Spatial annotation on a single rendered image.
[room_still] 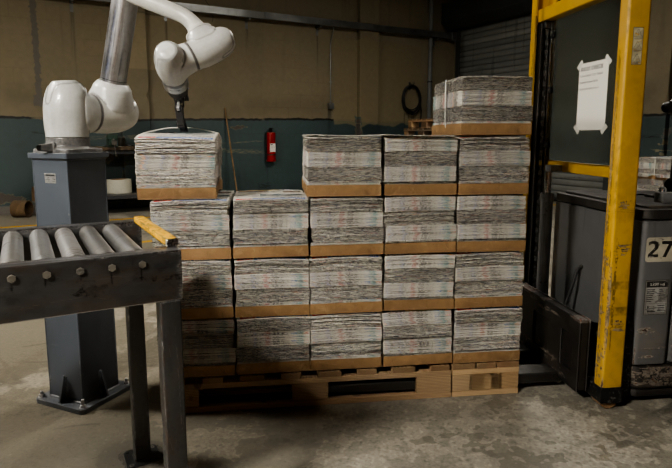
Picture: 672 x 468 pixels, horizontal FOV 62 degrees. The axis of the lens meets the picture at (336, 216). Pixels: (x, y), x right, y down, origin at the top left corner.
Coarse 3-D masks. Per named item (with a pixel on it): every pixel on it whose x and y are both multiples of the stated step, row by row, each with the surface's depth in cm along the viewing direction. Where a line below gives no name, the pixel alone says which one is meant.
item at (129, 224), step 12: (12, 228) 162; (24, 228) 162; (36, 228) 162; (48, 228) 163; (72, 228) 166; (96, 228) 169; (120, 228) 172; (132, 228) 174; (0, 240) 157; (24, 240) 160; (0, 252) 157; (24, 252) 160; (84, 252) 168
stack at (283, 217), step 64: (256, 192) 234; (320, 256) 218; (384, 256) 220; (448, 256) 221; (192, 320) 213; (256, 320) 215; (320, 320) 219; (384, 320) 222; (448, 320) 225; (192, 384) 215; (256, 384) 218; (320, 384) 222; (448, 384) 229
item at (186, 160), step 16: (144, 144) 200; (160, 144) 200; (176, 144) 201; (192, 144) 202; (208, 144) 203; (144, 160) 202; (160, 160) 203; (176, 160) 203; (192, 160) 204; (208, 160) 205; (144, 176) 203; (160, 176) 204; (176, 176) 205; (192, 176) 206; (208, 176) 207
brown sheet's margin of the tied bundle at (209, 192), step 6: (138, 192) 204; (144, 192) 204; (150, 192) 204; (156, 192) 205; (162, 192) 205; (168, 192) 205; (174, 192) 206; (180, 192) 206; (186, 192) 206; (192, 192) 206; (198, 192) 207; (204, 192) 207; (210, 192) 207; (138, 198) 204; (144, 198) 205; (150, 198) 205; (156, 198) 205; (162, 198) 206; (168, 198) 206; (174, 198) 206; (180, 198) 207; (186, 198) 207; (192, 198) 207; (198, 198) 207; (204, 198) 208; (210, 198) 208; (216, 198) 208
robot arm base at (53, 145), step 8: (40, 144) 206; (48, 144) 207; (56, 144) 209; (64, 144) 210; (72, 144) 211; (80, 144) 213; (88, 144) 217; (40, 152) 212; (48, 152) 210; (56, 152) 208; (64, 152) 206; (72, 152) 209; (80, 152) 212
